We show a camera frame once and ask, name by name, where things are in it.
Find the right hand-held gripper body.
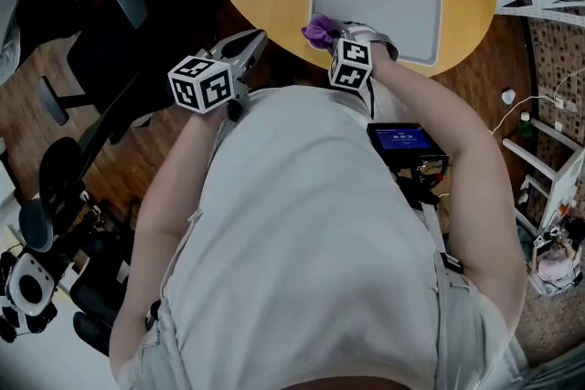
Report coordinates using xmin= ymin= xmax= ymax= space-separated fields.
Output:
xmin=327 ymin=38 xmax=372 ymax=91

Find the person's left forearm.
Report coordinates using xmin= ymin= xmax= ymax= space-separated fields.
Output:
xmin=136 ymin=104 xmax=229 ymax=238

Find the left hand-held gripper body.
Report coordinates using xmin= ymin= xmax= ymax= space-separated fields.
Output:
xmin=167 ymin=47 xmax=251 ymax=123

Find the person's light t-shirt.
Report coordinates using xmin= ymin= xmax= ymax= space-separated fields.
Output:
xmin=112 ymin=84 xmax=531 ymax=390

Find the black office chair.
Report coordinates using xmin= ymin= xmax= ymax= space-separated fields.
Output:
xmin=17 ymin=72 xmax=138 ymax=357
xmin=36 ymin=0 xmax=152 ymax=127

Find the black monitor blue screen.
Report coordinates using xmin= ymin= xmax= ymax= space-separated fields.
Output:
xmin=366 ymin=121 xmax=450 ymax=170

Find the white frame stand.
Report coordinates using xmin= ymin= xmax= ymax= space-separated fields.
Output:
xmin=502 ymin=118 xmax=585 ymax=238

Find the grey tray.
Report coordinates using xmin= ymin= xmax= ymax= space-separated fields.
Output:
xmin=309 ymin=0 xmax=443 ymax=67

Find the grey shoulder strap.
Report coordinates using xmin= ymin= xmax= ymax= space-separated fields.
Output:
xmin=422 ymin=200 xmax=467 ymax=390

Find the person's right forearm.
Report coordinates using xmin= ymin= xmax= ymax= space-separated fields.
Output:
xmin=367 ymin=54 xmax=504 ymax=179

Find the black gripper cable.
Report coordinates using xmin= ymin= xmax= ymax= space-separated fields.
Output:
xmin=365 ymin=79 xmax=378 ymax=121

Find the purple cloth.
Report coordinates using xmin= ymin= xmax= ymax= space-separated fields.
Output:
xmin=301 ymin=12 xmax=344 ymax=56

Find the black rig mount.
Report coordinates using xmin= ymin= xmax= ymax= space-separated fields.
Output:
xmin=392 ymin=154 xmax=452 ymax=206

